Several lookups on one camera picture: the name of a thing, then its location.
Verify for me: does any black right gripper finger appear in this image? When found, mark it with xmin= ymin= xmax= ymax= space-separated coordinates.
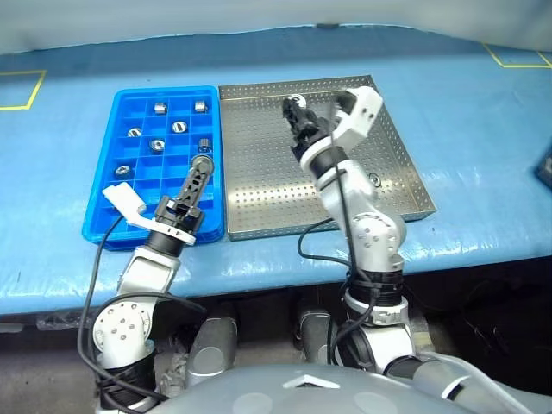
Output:
xmin=298 ymin=107 xmax=323 ymax=132
xmin=282 ymin=97 xmax=304 ymax=137

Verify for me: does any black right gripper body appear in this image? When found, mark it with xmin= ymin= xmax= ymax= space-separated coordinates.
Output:
xmin=289 ymin=123 xmax=334 ymax=160

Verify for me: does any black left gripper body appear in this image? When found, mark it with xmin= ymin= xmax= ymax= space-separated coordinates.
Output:
xmin=154 ymin=196 xmax=205 ymax=237

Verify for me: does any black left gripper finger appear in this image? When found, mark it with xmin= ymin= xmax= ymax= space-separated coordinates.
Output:
xmin=189 ymin=165 xmax=215 ymax=210
xmin=178 ymin=165 xmax=201 ymax=209

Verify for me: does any blue plastic compartment tray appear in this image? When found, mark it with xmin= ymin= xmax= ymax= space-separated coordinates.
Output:
xmin=81 ymin=85 xmax=226 ymax=252

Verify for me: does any perforated steel tray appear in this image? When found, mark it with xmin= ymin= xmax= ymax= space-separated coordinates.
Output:
xmin=217 ymin=74 xmax=437 ymax=242

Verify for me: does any grey rounded leg cover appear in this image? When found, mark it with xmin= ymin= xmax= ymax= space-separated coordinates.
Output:
xmin=185 ymin=316 xmax=239 ymax=387

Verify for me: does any grey robot torso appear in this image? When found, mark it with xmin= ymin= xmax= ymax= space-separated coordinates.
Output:
xmin=159 ymin=361 xmax=552 ymax=414

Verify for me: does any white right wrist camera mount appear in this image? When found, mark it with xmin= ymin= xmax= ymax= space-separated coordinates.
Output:
xmin=330 ymin=85 xmax=385 ymax=151

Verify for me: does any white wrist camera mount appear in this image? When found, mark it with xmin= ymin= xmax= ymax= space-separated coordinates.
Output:
xmin=330 ymin=85 xmax=385 ymax=151
xmin=102 ymin=182 xmax=198 ymax=246

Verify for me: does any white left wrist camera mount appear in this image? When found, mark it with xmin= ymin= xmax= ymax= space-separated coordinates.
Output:
xmin=102 ymin=182 xmax=198 ymax=246

